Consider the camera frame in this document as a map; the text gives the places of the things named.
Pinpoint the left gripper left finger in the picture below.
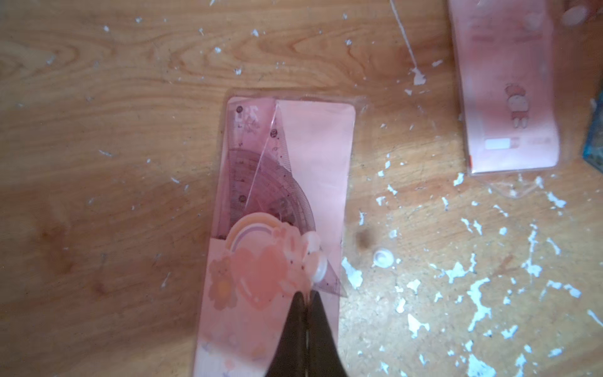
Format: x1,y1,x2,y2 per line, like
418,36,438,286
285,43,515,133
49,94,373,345
265,292,306,377

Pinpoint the pink tinted protractor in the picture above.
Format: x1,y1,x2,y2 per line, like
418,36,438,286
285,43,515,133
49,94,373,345
244,155,317,234

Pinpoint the pink tinted triangle ruler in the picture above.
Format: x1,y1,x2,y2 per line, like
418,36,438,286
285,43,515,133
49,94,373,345
242,104,349,298

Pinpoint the pink banknote bundle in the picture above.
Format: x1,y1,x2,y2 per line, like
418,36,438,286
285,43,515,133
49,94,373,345
193,95,356,376

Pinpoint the pink ruler set pouch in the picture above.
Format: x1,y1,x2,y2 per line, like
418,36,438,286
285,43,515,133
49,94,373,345
447,0,590,199

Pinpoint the pink tinted straight ruler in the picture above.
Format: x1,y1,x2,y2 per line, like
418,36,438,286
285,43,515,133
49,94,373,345
223,97,276,230

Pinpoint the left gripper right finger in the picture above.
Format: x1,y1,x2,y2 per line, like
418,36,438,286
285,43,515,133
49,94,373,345
307,291,347,377

